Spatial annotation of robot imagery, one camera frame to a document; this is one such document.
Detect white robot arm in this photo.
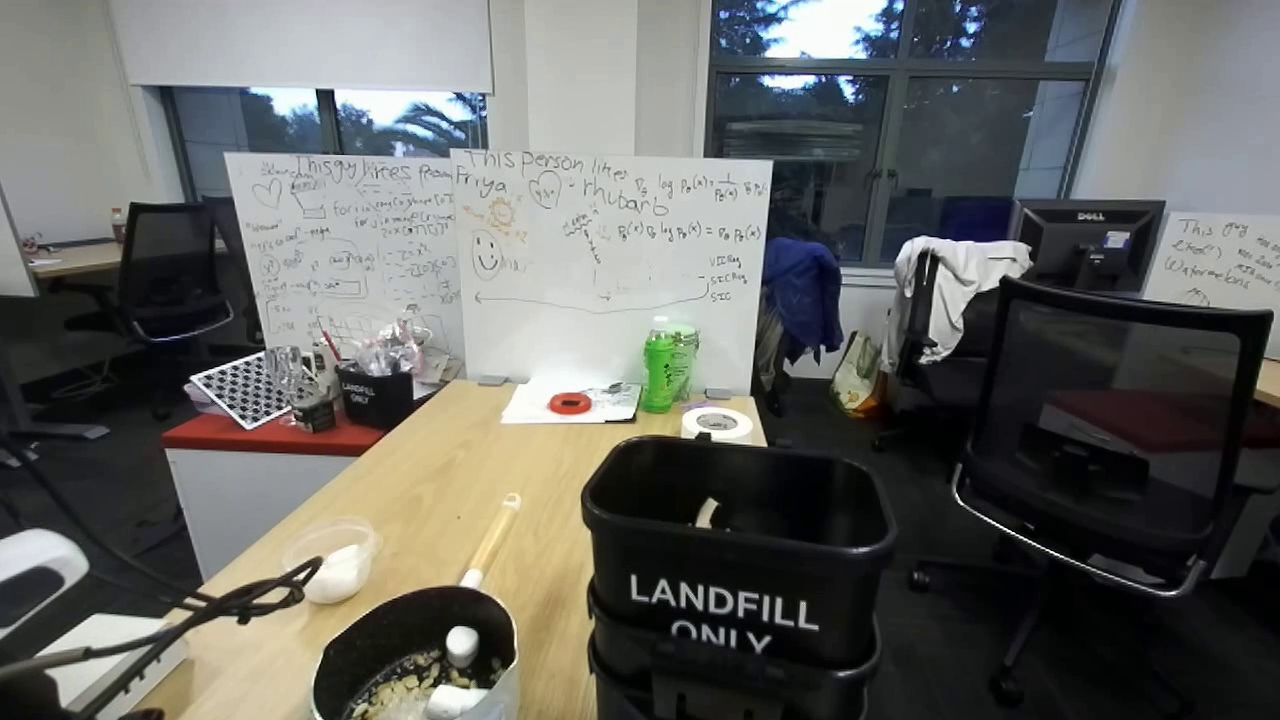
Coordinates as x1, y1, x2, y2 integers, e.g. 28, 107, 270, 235
0, 527, 89, 635

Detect green soap bottle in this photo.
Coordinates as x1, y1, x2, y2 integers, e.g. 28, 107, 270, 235
639, 317, 698, 410

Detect red tape roll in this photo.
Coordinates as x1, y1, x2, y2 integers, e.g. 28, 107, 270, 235
548, 393, 591, 414

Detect white tape roll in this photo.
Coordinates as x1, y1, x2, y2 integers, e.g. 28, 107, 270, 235
679, 402, 756, 445

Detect large whiteboard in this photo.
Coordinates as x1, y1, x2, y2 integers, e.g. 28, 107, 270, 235
222, 152, 770, 393

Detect black landfill bin on table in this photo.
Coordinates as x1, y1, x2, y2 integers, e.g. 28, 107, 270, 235
578, 435, 894, 720

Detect black landfill bin on shelf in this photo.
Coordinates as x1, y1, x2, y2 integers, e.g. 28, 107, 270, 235
339, 371, 412, 429

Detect red top white cabinet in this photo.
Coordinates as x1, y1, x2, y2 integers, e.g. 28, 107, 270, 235
159, 414, 380, 574

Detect black mesh office chair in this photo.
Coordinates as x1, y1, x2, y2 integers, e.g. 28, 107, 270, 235
946, 280, 1271, 706

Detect black computer monitor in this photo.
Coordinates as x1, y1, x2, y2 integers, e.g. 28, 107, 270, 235
1017, 200, 1165, 292

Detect white rectangular box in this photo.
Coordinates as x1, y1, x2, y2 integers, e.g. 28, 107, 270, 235
48, 611, 189, 720

